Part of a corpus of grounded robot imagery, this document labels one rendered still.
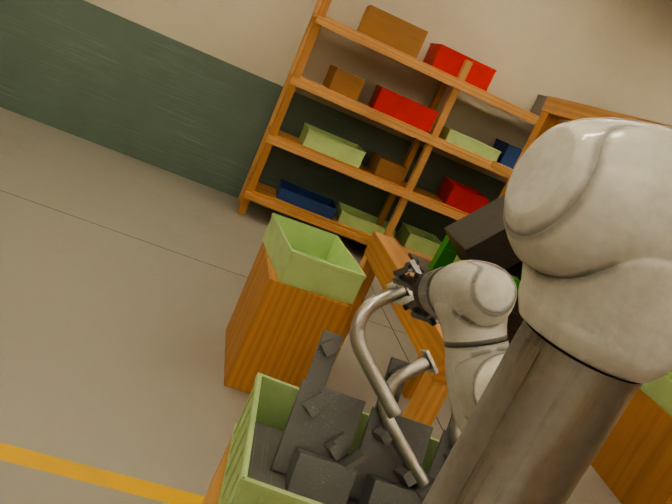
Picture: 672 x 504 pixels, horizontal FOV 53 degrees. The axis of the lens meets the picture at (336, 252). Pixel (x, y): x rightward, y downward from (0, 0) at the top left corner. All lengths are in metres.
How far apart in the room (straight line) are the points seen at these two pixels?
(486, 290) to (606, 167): 0.57
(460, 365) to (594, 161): 0.64
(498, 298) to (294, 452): 0.67
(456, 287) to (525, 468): 0.52
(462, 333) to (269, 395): 0.69
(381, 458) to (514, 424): 1.02
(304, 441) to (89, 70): 6.03
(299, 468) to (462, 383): 0.52
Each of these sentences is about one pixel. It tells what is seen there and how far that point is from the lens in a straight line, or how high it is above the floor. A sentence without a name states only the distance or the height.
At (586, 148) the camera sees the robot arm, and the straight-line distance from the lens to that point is 0.49.
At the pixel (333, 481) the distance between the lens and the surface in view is 1.50.
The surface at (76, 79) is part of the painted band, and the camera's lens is 7.26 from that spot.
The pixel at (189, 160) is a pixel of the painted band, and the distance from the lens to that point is 7.22.
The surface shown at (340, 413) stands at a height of 1.00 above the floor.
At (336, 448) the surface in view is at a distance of 1.48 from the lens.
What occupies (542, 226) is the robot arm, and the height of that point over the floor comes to 1.63.
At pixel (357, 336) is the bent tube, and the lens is 1.40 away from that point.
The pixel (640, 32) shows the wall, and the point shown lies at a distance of 8.23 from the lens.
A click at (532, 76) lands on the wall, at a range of 7.73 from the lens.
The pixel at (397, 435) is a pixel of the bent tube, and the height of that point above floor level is 1.02.
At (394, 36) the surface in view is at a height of 2.11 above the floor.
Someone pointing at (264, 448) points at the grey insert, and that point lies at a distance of 1.59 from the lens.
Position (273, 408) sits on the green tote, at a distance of 1.66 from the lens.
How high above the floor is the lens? 1.67
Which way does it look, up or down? 14 degrees down
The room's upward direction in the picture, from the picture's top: 24 degrees clockwise
